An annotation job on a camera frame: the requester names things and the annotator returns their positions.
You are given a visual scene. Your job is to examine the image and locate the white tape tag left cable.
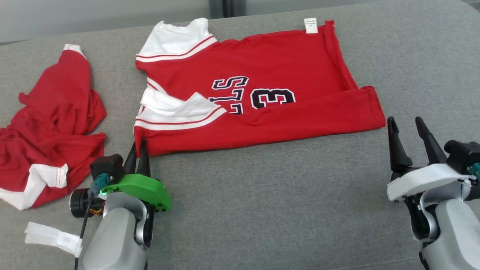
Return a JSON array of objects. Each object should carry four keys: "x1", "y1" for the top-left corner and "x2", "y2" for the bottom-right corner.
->
[{"x1": 24, "y1": 221, "x2": 83, "y2": 258}]

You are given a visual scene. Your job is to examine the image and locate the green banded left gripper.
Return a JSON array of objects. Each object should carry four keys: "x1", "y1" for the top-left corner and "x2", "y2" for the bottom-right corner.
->
[{"x1": 100, "y1": 138, "x2": 173, "y2": 213}]

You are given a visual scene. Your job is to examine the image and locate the grey metal post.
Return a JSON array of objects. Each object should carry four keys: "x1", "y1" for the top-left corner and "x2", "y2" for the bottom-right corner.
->
[{"x1": 208, "y1": 0, "x2": 246, "y2": 19}]

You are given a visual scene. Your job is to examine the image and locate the red jersey with black number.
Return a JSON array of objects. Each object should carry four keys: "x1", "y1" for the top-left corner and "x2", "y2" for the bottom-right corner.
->
[{"x1": 133, "y1": 18, "x2": 386, "y2": 156}]

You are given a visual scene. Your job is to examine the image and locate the red garment white hem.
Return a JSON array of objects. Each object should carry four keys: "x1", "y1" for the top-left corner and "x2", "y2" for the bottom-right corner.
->
[{"x1": 0, "y1": 44, "x2": 108, "y2": 210}]

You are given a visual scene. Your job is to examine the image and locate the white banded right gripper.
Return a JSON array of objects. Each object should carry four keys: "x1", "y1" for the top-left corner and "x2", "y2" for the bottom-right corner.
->
[{"x1": 386, "y1": 116, "x2": 475, "y2": 203}]

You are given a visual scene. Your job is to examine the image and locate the black left cable teal plug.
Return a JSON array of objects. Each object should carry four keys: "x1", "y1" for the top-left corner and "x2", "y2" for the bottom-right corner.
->
[{"x1": 74, "y1": 173, "x2": 113, "y2": 270}]

